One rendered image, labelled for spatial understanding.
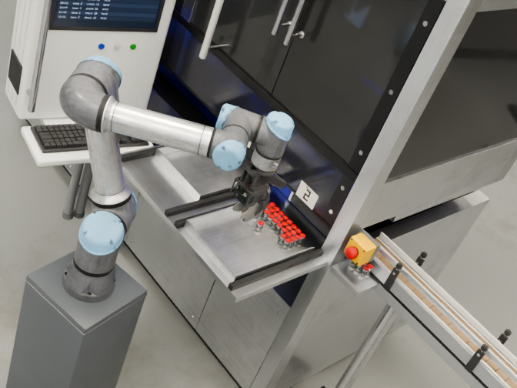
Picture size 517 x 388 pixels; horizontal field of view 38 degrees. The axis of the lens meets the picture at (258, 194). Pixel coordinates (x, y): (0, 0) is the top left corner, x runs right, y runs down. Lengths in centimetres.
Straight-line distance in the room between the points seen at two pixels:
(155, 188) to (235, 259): 37
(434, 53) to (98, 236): 102
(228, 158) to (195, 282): 132
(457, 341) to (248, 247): 70
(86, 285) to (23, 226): 140
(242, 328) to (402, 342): 105
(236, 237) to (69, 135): 72
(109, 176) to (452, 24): 100
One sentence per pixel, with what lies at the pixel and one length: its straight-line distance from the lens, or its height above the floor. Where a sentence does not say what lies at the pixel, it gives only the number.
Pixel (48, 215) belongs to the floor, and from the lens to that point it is 360.
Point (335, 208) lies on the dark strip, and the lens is 237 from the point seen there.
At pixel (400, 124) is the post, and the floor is 144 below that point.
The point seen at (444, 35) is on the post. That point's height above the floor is 173.
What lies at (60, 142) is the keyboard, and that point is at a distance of 266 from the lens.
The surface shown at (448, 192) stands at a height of 104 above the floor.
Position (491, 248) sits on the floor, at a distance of 466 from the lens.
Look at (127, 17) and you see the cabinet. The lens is 265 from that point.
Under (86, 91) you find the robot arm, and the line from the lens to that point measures 186.
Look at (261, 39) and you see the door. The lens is 251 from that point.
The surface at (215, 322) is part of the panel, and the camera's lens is 302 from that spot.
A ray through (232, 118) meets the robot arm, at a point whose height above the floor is 142.
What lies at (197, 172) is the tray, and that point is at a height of 88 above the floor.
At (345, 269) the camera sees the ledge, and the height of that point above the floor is 88.
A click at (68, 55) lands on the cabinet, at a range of 266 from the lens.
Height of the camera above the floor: 240
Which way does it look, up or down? 36 degrees down
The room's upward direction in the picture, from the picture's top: 22 degrees clockwise
